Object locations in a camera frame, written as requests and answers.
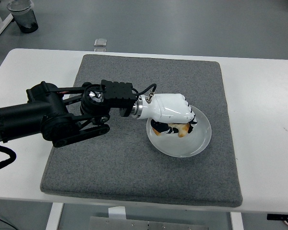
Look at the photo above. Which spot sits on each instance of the round grey plate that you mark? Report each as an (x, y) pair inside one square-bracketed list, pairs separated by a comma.
[(194, 143)]

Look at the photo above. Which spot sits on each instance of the flat silver floor plate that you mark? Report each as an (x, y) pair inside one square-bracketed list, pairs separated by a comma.
[(100, 49)]

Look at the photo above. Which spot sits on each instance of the black table control panel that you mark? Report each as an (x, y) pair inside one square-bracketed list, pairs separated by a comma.
[(282, 217)]

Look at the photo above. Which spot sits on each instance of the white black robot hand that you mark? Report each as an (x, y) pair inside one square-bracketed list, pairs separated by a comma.
[(170, 106)]

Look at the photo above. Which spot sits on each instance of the grey metal plate with screws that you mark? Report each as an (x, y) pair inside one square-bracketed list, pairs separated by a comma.
[(146, 225)]

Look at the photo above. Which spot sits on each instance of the grey felt mat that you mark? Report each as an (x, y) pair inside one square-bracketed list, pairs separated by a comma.
[(134, 179)]

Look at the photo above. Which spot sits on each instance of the black bin with bag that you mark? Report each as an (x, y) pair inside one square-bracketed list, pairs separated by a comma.
[(24, 16)]

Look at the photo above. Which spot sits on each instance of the golden croissant bread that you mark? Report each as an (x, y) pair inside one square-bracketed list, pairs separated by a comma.
[(183, 130)]

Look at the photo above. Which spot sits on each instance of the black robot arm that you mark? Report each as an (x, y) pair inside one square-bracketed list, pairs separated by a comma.
[(38, 115)]

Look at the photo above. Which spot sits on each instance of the white table leg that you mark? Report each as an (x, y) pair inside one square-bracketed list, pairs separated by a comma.
[(53, 216), (236, 221)]

